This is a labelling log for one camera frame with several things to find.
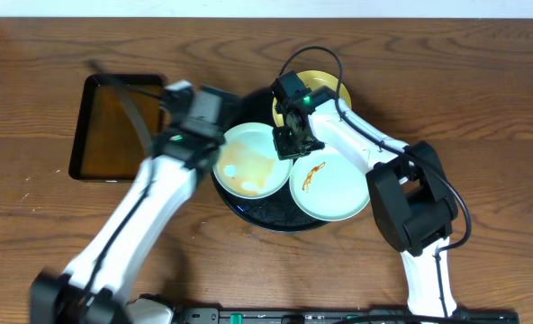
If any light green plate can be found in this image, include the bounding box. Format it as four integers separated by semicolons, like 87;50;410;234
289;146;370;221
212;122;294;200

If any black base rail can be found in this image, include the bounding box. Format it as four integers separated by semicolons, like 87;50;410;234
171;308;519;324

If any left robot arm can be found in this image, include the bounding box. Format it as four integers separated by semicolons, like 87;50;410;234
30;75;240;323

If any yellow plate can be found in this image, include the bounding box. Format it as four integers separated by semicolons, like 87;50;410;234
272;70;352;127

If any black rectangular water tray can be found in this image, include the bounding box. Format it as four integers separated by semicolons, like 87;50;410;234
68;74;167;182

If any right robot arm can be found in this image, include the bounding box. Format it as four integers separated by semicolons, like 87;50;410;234
271;71;467;318

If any black round tray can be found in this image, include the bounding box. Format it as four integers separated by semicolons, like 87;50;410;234
212;88;328;233

